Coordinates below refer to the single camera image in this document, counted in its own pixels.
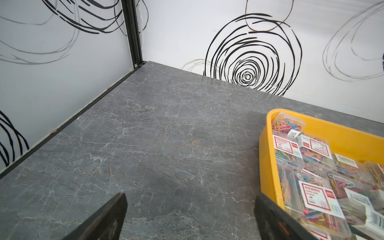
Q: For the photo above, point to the yellow plastic storage tray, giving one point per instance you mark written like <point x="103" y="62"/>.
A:
<point x="351" y="161"/>

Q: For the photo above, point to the paper clip box top corner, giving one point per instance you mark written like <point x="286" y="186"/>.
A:
<point x="288" y="125"/>

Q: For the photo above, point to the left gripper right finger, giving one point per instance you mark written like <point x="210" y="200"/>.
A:
<point x="275" y="224"/>

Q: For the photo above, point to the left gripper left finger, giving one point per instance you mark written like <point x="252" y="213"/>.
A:
<point x="105" y="224"/>

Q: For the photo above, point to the paper clip box red label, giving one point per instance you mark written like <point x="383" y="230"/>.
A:
<point x="288" y="153"/>

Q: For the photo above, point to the large front paper clip box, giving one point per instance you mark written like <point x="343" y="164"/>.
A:
<point x="321" y="209"/>

